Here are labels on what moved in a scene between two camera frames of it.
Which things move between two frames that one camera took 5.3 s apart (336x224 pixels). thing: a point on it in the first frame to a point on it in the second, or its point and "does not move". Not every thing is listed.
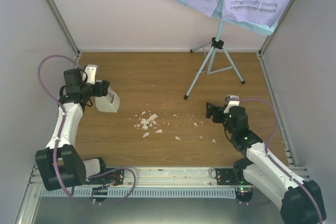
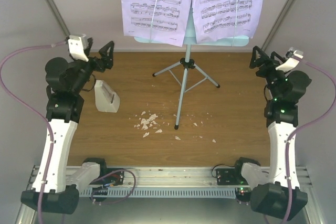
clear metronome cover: (110, 102) does not move
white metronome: (108, 103) does not move
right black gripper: (218, 110) to (263, 58)
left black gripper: (102, 88) to (107, 62)
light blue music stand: (218, 59) to (187, 63)
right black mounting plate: (226, 177) does not move
